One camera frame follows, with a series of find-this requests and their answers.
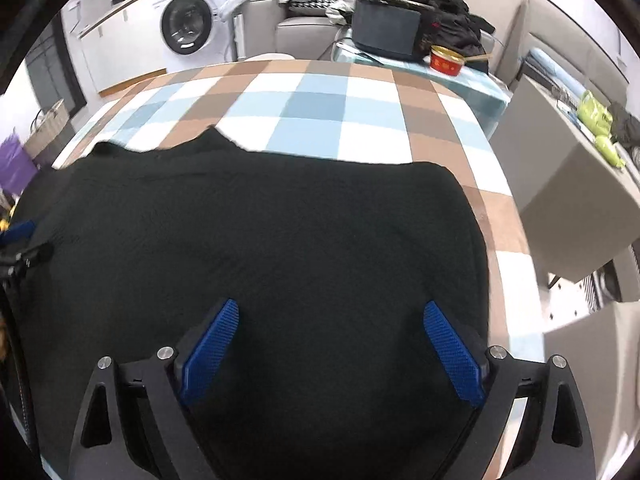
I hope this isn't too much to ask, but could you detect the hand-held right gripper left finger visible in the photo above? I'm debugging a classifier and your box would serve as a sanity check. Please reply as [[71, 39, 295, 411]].
[[67, 297, 241, 480]]

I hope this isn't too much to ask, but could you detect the dark glass door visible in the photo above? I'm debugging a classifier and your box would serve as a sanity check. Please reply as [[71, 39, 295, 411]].
[[25, 25, 87, 111]]

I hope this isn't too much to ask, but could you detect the beige armchair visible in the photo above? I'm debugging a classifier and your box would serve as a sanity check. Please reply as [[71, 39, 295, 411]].
[[240, 0, 361, 63]]

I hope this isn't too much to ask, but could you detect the purple bag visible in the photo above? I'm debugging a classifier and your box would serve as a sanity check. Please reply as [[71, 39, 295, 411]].
[[0, 130, 39, 197]]

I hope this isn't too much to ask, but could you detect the black knit garment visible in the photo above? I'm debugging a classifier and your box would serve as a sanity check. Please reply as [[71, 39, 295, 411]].
[[10, 127, 493, 480]]

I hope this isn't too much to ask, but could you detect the light blue rolled mat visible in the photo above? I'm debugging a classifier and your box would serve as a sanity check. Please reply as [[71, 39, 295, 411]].
[[522, 47, 587, 107]]

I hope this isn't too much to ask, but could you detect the green packet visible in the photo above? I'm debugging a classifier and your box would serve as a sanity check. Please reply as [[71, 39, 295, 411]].
[[592, 135, 627, 169], [577, 91, 614, 132]]

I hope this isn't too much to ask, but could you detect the pile of black clothes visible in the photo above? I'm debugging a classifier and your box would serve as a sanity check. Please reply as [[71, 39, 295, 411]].
[[387, 0, 496, 61]]

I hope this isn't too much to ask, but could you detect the grey cabinet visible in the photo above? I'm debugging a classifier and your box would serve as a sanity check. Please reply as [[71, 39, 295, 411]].
[[492, 75, 640, 284]]

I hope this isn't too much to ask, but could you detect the white counter cabinet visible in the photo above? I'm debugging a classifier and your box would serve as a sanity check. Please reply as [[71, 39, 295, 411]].
[[60, 0, 168, 98]]

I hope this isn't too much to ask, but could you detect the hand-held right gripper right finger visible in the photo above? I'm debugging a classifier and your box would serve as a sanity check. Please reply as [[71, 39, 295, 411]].
[[422, 300, 598, 480]]

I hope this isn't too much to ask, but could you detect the black bag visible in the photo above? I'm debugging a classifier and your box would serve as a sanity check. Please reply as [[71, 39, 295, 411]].
[[351, 0, 424, 63]]

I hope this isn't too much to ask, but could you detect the white washing machine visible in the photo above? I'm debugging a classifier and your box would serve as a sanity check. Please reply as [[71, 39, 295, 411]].
[[150, 0, 237, 73]]

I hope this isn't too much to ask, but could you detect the woven basket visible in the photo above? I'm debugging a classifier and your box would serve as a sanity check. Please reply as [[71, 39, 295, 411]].
[[25, 99, 72, 162]]

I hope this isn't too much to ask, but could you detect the checkered blanket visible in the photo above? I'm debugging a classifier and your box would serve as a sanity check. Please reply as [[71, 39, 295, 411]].
[[52, 59, 547, 480]]

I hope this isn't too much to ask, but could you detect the red bowl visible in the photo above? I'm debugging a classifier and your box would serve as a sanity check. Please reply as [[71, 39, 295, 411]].
[[430, 45, 467, 77]]

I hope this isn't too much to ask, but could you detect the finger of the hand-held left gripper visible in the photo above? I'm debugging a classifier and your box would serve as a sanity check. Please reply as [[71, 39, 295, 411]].
[[0, 217, 38, 248], [0, 242, 55, 282]]

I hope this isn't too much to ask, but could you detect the light blue tablecloth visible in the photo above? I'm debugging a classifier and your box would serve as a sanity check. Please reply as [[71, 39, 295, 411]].
[[332, 40, 513, 137]]

